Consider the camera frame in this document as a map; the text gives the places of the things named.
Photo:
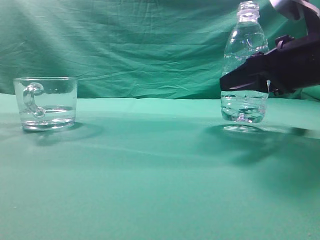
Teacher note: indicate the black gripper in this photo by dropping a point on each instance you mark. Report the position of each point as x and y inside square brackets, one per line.
[293, 64]

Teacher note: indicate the clear plastic water bottle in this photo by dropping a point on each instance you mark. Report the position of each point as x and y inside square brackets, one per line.
[247, 38]

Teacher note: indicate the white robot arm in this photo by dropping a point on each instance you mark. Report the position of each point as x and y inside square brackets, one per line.
[290, 7]

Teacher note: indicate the green backdrop cloth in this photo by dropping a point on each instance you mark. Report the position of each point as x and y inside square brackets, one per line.
[169, 49]

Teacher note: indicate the green table cloth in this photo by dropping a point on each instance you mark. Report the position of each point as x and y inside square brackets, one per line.
[162, 169]

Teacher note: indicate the clear glass mug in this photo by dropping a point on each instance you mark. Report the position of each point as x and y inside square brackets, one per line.
[46, 103]

